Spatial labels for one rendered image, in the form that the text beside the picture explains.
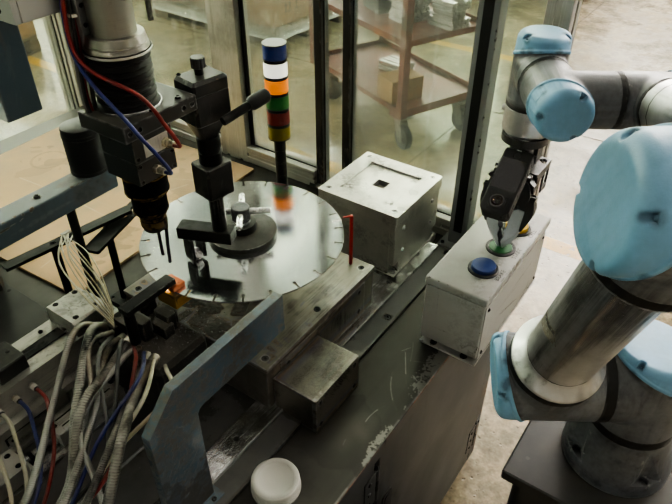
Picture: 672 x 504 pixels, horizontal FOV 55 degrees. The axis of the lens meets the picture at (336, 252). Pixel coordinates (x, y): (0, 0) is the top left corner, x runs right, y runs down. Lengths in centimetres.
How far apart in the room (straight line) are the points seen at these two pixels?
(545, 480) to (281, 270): 49
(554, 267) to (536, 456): 165
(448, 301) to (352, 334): 19
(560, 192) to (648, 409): 225
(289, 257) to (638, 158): 62
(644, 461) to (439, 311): 37
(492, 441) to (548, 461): 96
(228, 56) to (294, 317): 74
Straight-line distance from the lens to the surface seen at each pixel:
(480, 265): 108
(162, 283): 96
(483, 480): 191
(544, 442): 106
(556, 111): 86
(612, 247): 52
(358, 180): 129
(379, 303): 121
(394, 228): 120
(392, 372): 111
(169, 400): 78
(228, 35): 156
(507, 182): 101
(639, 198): 50
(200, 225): 98
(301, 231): 106
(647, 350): 91
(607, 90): 90
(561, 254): 271
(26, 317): 120
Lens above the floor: 157
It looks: 38 degrees down
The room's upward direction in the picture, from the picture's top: straight up
